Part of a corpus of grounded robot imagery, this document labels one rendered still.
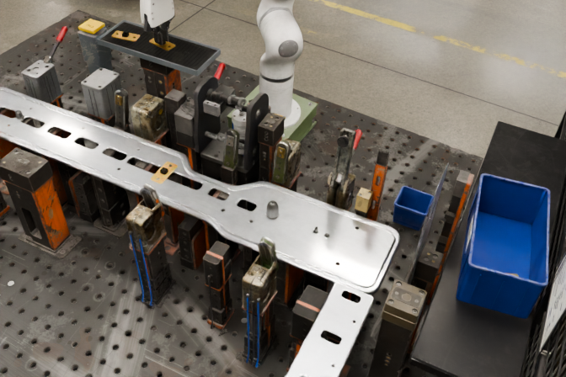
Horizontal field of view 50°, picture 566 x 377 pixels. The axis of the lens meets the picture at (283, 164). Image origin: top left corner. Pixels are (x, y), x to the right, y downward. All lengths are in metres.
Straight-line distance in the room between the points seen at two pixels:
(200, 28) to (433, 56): 1.58
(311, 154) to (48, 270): 0.97
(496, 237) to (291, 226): 0.51
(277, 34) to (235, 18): 2.52
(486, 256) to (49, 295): 1.21
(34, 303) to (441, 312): 1.13
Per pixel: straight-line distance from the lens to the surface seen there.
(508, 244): 1.62
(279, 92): 2.12
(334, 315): 1.43
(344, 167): 1.60
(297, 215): 1.61
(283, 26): 1.94
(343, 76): 3.87
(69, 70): 2.76
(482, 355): 1.41
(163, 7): 1.89
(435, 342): 1.40
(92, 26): 2.11
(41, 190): 1.84
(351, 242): 1.56
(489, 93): 3.96
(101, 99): 1.92
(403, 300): 1.41
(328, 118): 2.40
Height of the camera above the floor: 2.19
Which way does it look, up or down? 43 degrees down
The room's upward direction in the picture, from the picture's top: 2 degrees clockwise
